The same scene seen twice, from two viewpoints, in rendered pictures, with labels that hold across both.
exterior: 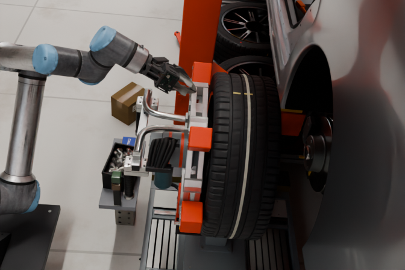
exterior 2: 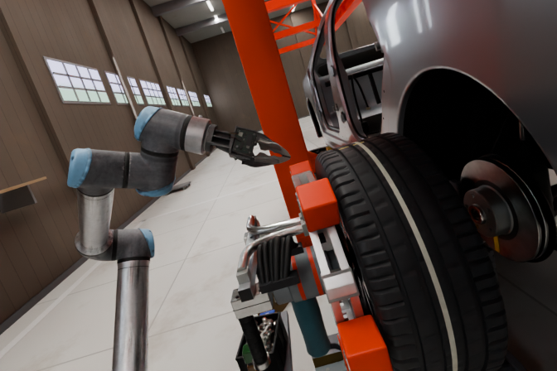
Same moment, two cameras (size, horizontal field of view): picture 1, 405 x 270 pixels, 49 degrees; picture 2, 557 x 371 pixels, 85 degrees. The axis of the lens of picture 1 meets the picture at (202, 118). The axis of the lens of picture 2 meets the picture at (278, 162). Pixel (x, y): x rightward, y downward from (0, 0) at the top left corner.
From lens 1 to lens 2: 95 cm
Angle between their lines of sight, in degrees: 33
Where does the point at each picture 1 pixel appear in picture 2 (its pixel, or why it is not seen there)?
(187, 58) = (291, 190)
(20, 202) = not seen: outside the picture
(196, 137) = (309, 195)
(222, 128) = (342, 178)
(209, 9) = (289, 130)
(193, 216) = (364, 341)
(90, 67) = (142, 164)
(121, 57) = (172, 128)
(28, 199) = not seen: outside the picture
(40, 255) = not seen: outside the picture
